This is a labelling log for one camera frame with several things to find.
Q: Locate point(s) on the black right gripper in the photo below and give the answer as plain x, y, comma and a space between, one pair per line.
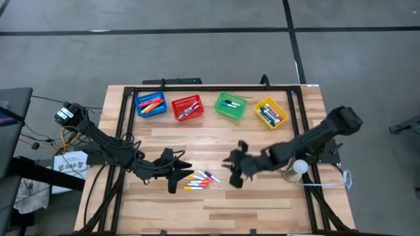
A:
247, 162

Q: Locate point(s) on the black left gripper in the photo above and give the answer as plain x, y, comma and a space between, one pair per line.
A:
160, 165

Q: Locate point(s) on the small yellow cap marker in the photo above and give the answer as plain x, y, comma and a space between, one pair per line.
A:
195, 177
193, 188

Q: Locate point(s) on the small purple cap marker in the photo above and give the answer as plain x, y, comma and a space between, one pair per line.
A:
212, 177

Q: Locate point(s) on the small pink cap marker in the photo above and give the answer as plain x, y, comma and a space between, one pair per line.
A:
197, 185
205, 176

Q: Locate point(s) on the small orange cap marker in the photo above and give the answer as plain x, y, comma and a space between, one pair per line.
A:
200, 181

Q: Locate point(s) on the thin green Expo marker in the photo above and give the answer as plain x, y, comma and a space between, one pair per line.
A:
185, 113

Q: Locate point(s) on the blue Expo dry-erase marker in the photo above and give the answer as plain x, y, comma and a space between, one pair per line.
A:
264, 119

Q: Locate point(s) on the thin blue white marker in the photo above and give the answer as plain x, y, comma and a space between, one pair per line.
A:
192, 110

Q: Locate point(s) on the small light-blue cap marker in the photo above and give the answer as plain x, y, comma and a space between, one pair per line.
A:
228, 105

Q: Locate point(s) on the teal Expo dry-erase marker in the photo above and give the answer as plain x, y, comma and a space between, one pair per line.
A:
266, 118

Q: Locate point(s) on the small black cap marker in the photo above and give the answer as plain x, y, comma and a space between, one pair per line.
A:
231, 103

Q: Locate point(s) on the green Expo dry-erase marker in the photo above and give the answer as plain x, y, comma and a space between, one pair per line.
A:
269, 115

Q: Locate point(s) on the thin red white marker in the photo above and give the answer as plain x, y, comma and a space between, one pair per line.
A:
194, 105

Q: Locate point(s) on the orange highlighter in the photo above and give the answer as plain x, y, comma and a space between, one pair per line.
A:
155, 106

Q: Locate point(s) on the pink Expo dry-erase marker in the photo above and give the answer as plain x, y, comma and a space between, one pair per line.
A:
274, 112

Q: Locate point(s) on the yellow-green highlighter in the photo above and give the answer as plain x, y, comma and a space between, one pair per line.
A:
146, 109

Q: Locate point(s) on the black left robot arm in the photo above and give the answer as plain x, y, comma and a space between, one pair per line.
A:
98, 137

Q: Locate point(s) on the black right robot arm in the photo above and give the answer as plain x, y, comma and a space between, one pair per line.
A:
321, 134

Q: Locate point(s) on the green plastic basket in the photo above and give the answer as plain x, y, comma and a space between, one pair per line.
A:
229, 113

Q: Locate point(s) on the blue plastic basket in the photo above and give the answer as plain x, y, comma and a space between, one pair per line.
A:
157, 113

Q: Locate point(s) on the black table clamp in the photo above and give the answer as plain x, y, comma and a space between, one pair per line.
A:
253, 232
163, 233

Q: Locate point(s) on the red plastic basket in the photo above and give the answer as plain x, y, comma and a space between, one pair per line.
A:
183, 99

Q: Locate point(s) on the brass base white bulb lamp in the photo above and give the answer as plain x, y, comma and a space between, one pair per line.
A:
300, 166

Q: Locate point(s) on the yellow plastic basket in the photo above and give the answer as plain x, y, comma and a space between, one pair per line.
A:
274, 101

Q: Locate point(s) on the black power strip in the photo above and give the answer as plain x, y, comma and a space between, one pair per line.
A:
177, 81

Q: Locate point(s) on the white printed paper sheet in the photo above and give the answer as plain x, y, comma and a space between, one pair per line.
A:
70, 167

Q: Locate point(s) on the white tape label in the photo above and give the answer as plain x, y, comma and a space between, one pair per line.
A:
312, 85

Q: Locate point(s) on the black beam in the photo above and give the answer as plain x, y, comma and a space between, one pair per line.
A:
49, 175

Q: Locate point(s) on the white crumpled cloth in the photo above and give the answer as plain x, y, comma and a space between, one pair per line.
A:
31, 196

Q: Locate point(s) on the dark grey side table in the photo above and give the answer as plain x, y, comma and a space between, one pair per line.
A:
13, 137

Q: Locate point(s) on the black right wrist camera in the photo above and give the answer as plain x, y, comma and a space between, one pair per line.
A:
236, 183

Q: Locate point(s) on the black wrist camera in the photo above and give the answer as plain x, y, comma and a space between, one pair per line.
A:
173, 187
236, 183

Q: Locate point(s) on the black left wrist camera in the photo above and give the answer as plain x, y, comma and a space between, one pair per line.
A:
173, 187

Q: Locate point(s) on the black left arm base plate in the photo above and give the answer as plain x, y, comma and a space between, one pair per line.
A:
105, 161

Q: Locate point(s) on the black aluminium table frame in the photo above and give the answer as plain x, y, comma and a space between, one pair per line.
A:
203, 88

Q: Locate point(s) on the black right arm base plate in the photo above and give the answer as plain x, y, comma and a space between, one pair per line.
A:
331, 154

